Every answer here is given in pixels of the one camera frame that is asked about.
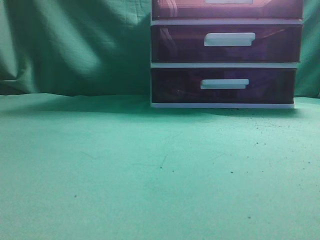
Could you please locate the white plastic drawer cabinet frame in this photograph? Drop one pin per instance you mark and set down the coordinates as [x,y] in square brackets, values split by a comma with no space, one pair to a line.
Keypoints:
[185,65]

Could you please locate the purple translucent drawer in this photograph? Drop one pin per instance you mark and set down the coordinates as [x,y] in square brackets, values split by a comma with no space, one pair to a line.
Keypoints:
[223,85]
[214,9]
[241,43]

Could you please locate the green cloth backdrop and cover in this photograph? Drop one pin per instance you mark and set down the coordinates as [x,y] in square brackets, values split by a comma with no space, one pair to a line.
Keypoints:
[83,155]

